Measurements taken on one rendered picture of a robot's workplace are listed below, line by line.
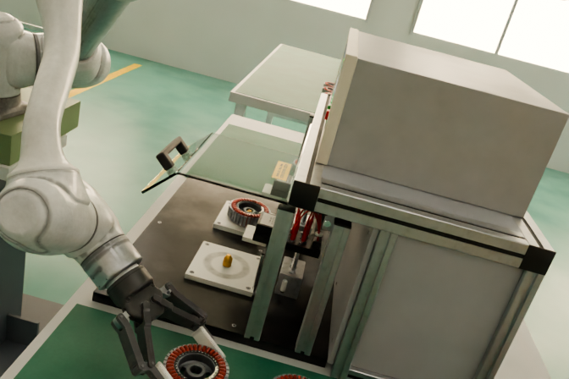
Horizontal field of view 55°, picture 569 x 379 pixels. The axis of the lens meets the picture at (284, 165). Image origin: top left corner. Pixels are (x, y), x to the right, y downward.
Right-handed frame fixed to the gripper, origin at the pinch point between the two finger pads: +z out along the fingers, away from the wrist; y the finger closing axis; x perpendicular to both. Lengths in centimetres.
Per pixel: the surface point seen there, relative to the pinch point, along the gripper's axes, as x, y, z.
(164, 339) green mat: -6.9, -4.7, -7.5
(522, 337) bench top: 24, -63, 46
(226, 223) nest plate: -11, -46, -21
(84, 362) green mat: -10.0, 8.7, -12.9
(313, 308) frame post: 15.0, -17.2, 5.4
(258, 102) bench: -46, -171, -71
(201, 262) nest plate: -7.9, -26.4, -15.7
